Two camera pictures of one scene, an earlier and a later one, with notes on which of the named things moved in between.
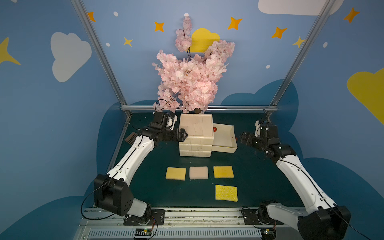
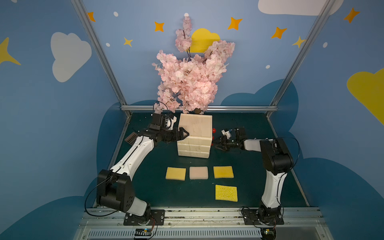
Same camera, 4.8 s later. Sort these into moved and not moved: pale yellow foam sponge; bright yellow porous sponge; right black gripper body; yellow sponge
Moved: right black gripper body
Not moved: bright yellow porous sponge; pale yellow foam sponge; yellow sponge
